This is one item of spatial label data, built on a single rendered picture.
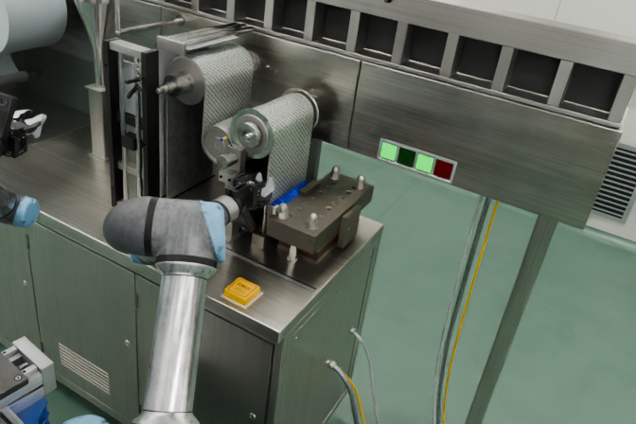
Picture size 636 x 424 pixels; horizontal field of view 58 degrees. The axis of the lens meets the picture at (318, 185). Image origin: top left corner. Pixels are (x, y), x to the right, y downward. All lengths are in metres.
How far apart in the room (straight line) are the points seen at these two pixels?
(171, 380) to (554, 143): 1.14
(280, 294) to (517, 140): 0.78
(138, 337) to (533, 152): 1.31
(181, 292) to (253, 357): 0.60
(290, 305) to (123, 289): 0.57
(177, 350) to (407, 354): 1.88
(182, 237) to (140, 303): 0.78
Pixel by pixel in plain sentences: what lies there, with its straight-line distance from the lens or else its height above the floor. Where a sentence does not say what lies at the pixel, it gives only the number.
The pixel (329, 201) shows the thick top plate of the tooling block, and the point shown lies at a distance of 1.79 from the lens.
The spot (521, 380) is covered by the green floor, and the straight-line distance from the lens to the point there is 2.94.
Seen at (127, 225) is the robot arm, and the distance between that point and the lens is 1.12.
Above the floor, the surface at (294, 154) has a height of 1.15.
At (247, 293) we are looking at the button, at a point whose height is 0.92.
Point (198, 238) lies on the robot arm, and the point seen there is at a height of 1.29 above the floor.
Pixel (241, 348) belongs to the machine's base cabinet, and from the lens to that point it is 1.66.
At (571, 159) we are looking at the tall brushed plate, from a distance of 1.69.
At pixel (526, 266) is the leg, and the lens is 2.03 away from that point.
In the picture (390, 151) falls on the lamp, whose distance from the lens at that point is 1.82.
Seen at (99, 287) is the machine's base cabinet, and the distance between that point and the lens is 1.97.
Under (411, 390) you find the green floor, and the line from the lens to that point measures 2.69.
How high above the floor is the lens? 1.91
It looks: 28 degrees down
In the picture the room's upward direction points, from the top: 8 degrees clockwise
